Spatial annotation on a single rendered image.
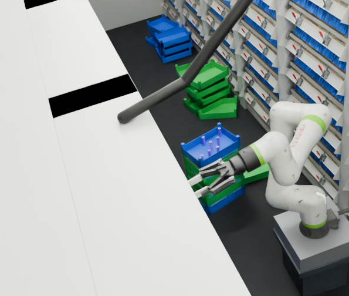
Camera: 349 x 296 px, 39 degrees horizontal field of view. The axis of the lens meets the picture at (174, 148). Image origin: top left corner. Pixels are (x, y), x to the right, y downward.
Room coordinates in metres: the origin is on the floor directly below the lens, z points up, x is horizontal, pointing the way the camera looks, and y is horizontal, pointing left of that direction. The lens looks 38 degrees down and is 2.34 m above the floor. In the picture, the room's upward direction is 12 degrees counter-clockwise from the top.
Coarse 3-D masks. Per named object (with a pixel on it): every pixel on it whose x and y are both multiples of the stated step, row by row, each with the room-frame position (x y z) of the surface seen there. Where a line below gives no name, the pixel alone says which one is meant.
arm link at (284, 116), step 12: (276, 108) 1.86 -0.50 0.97; (288, 108) 1.83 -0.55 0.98; (300, 108) 1.80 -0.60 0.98; (276, 120) 1.83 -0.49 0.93; (288, 120) 1.80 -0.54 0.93; (288, 132) 1.79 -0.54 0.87; (276, 192) 1.68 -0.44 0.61; (288, 192) 1.66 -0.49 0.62; (276, 204) 1.66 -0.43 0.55; (288, 204) 1.63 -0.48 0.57
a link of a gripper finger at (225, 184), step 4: (228, 180) 1.36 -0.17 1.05; (232, 180) 1.36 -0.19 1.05; (220, 184) 1.36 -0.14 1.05; (224, 184) 1.36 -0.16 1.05; (228, 184) 1.36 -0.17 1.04; (216, 188) 1.35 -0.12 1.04; (220, 188) 1.35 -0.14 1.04; (224, 188) 1.35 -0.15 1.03; (212, 192) 1.34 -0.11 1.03; (216, 192) 1.35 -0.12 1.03
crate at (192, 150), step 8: (216, 128) 2.49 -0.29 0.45; (200, 136) 2.44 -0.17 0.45; (208, 136) 2.46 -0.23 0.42; (216, 136) 2.47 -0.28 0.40; (224, 136) 2.45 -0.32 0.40; (232, 136) 2.39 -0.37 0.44; (184, 144) 2.37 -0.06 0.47; (192, 144) 2.41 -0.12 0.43; (200, 144) 2.42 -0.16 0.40; (208, 144) 2.40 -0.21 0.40; (216, 144) 2.39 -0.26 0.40; (224, 144) 2.37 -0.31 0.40; (232, 144) 2.30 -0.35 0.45; (184, 152) 2.35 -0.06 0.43; (192, 152) 2.36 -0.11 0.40; (200, 152) 2.35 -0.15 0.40; (216, 152) 2.26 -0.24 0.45; (224, 152) 2.28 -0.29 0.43; (192, 160) 2.27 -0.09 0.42; (200, 160) 2.20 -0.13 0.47; (208, 160) 2.22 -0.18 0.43; (200, 168) 2.21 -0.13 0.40
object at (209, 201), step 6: (240, 180) 2.32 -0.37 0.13; (234, 186) 2.29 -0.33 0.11; (240, 186) 2.32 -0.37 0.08; (222, 192) 2.25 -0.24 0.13; (228, 192) 2.27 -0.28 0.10; (198, 198) 2.29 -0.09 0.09; (204, 198) 2.23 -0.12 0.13; (210, 198) 2.27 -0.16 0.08; (216, 198) 2.23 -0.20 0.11; (210, 204) 2.21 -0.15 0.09
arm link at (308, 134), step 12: (300, 132) 1.62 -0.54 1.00; (312, 132) 1.61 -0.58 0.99; (300, 144) 1.54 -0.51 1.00; (312, 144) 1.56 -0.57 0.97; (300, 156) 1.47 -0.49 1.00; (276, 168) 1.41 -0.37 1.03; (288, 168) 1.39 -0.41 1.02; (300, 168) 1.42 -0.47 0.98; (276, 180) 1.40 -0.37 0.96; (288, 180) 1.38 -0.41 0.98
